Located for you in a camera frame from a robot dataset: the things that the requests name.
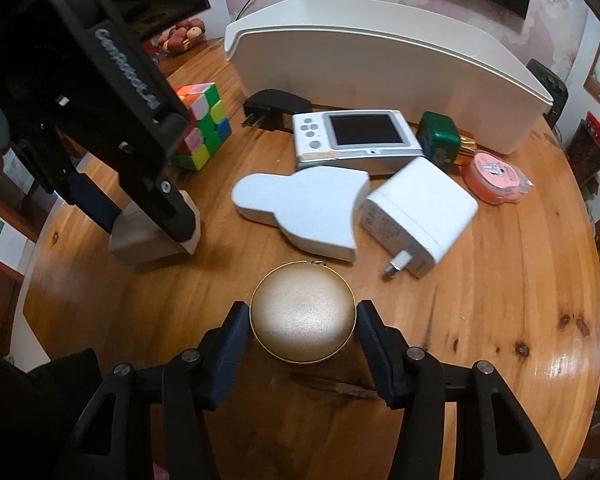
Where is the white power adapter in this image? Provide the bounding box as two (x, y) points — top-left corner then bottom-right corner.
(360, 156), (479, 280)

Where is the beige block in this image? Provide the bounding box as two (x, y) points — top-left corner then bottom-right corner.
(108, 191), (202, 273)

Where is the white bunny-shaped box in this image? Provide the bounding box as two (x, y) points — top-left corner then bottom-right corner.
(231, 167), (371, 262)

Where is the pink round packet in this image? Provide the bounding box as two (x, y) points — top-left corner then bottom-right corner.
(462, 151), (535, 206)

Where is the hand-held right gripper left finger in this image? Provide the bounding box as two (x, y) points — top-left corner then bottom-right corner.
(62, 301), (253, 480)

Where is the colourful puzzle cube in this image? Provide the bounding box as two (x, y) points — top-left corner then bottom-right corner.
(167, 81), (233, 172)

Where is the black power adapter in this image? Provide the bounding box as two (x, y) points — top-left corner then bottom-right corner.
(242, 89), (313, 132)

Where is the dark clothing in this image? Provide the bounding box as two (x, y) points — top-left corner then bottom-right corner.
(0, 347), (103, 480)

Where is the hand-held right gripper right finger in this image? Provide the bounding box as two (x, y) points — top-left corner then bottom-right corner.
(355, 300), (563, 480)

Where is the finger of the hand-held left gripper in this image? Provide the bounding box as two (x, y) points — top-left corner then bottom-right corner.
(55, 172), (123, 233)
(122, 172), (201, 243)

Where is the bowl of apples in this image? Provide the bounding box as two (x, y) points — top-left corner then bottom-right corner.
(152, 17), (206, 56)

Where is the green perfume bottle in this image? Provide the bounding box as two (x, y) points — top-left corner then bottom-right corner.
(416, 111), (478, 167)

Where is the white plastic bin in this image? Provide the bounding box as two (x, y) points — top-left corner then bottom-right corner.
(223, 0), (555, 155)

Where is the white handheld game console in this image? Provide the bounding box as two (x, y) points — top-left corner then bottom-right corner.
(292, 109), (425, 172)

